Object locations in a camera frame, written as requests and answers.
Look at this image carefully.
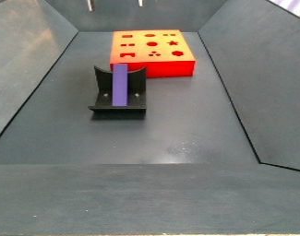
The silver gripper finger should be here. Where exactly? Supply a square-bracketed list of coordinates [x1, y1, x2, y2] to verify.
[87, 0, 92, 12]
[137, 0, 143, 7]

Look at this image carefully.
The purple rectangular block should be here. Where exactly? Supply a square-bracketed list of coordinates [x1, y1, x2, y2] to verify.
[112, 64, 127, 106]

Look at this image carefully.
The red foam shape board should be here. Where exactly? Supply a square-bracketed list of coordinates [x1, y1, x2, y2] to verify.
[110, 29, 195, 78]

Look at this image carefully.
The black curved fixture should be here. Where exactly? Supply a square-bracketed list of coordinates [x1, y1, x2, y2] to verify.
[88, 66, 146, 113]

